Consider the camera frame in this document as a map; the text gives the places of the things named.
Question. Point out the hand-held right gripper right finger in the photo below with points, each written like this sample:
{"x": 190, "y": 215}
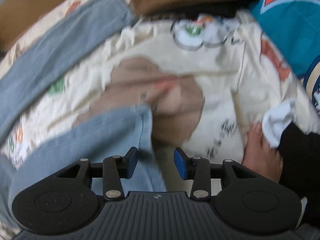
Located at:
{"x": 181, "y": 164}

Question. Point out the person's foot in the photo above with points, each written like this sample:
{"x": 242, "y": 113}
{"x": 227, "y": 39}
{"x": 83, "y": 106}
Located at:
{"x": 262, "y": 155}

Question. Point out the brown cardboard sheet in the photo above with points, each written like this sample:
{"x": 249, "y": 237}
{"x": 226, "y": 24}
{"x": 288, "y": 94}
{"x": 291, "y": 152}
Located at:
{"x": 25, "y": 17}

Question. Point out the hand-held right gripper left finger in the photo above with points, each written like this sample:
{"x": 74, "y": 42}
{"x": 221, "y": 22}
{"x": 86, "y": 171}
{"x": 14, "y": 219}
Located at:
{"x": 131, "y": 164}

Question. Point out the blue denim jeans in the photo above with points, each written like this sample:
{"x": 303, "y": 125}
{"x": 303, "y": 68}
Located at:
{"x": 75, "y": 142}

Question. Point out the teal printed cloth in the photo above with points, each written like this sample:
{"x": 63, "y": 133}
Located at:
{"x": 287, "y": 30}

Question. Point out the bear printed cream bedsheet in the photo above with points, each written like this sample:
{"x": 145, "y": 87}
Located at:
{"x": 225, "y": 62}

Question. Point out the white sock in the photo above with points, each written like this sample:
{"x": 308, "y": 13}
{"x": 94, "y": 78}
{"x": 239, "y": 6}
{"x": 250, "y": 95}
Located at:
{"x": 277, "y": 125}

